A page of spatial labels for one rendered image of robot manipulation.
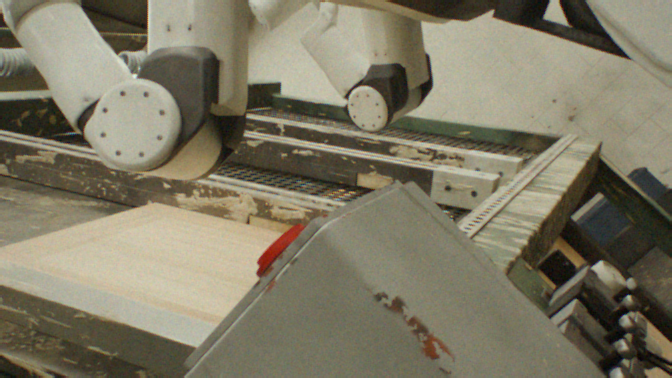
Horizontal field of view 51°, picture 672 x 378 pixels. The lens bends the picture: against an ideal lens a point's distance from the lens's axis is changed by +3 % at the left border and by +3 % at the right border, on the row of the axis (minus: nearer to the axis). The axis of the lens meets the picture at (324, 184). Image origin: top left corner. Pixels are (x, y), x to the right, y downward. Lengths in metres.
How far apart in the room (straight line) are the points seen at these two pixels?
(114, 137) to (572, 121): 5.73
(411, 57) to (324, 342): 0.83
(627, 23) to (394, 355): 0.49
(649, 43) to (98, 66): 0.50
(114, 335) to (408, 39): 0.62
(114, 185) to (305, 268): 1.00
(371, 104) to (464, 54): 5.21
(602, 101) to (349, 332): 5.96
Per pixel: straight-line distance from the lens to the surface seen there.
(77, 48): 0.68
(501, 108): 6.22
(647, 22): 0.71
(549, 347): 0.37
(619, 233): 5.18
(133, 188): 1.25
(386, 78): 1.08
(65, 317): 0.78
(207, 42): 0.61
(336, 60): 1.17
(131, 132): 0.60
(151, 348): 0.72
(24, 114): 1.83
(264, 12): 1.21
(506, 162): 1.68
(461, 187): 1.44
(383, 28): 1.08
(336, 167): 1.53
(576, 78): 6.23
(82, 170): 1.33
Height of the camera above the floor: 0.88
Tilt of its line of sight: 11 degrees up
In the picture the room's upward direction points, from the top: 43 degrees counter-clockwise
